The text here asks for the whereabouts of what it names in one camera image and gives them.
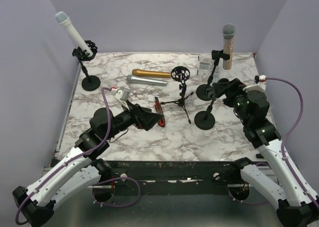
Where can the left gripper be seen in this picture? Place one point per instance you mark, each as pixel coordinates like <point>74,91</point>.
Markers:
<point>141,116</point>

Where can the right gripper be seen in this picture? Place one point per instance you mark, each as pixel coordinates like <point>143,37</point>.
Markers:
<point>235,85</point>

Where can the red black utility knife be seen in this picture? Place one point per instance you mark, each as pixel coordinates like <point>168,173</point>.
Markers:
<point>158,108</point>

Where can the black round-base clip stand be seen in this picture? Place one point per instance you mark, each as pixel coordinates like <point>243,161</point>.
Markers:
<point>201,89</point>

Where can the grey microphone silver head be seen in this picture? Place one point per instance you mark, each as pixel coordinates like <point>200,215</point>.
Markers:
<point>144,80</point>

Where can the gold microphone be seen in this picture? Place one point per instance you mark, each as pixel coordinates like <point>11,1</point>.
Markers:
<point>154,74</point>

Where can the black tripod shock-mount stand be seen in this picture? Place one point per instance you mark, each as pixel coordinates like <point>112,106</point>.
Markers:
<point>180,74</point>

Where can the glitter microphone silver head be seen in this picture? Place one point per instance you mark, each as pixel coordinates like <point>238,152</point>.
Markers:
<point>228,32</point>

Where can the white microphone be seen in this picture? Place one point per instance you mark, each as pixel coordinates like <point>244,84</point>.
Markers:
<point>64,20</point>

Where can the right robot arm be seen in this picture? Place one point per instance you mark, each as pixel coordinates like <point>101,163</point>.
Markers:
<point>295,201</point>

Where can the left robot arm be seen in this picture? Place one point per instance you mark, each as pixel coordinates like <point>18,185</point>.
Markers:
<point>82,166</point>

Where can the clear plastic organizer box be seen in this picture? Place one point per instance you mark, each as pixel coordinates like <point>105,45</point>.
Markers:
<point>205,68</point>

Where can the black hex key tool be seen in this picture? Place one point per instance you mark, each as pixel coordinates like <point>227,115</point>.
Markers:
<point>259,156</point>

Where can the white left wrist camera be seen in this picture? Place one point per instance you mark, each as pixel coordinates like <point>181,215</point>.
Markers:
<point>121,95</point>

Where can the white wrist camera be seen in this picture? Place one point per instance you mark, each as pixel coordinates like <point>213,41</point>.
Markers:
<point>121,95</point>
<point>260,84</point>

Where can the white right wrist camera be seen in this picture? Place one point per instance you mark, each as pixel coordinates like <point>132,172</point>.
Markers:
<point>260,84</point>

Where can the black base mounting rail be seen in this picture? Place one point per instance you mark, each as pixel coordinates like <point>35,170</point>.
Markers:
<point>162,178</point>

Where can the aluminium extrusion rail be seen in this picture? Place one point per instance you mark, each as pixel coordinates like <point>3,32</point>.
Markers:
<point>271,171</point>

